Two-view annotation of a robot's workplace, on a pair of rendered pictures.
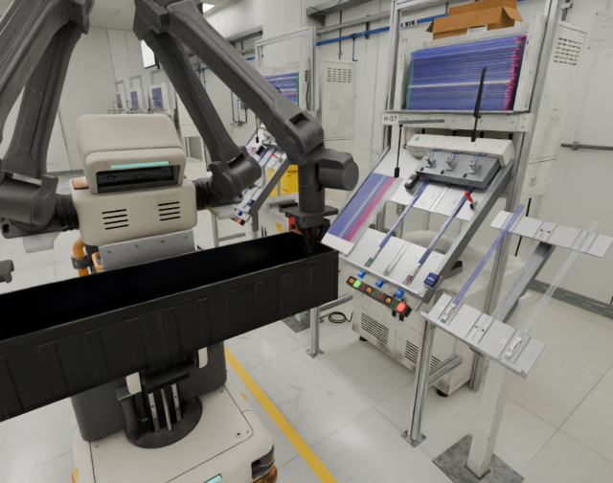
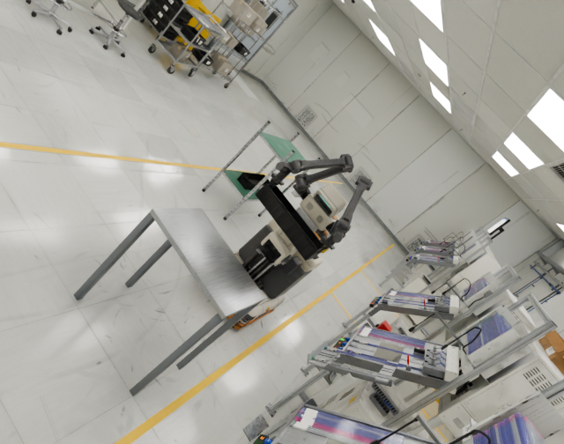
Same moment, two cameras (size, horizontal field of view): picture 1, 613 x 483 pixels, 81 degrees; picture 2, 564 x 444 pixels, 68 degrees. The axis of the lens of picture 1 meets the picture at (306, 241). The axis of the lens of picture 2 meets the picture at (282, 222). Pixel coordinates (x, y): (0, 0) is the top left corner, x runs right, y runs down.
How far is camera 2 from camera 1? 2.24 m
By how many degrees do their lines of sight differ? 46
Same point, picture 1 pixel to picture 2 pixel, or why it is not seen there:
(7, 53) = (320, 163)
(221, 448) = not seen: hidden behind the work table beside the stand
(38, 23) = (332, 164)
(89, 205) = (309, 197)
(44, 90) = (327, 173)
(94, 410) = (249, 247)
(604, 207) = not seen: outside the picture
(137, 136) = (332, 196)
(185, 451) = not seen: hidden behind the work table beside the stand
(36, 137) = (315, 177)
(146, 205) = (317, 211)
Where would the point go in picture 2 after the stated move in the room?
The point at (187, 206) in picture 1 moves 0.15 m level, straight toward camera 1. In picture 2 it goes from (323, 223) to (314, 219)
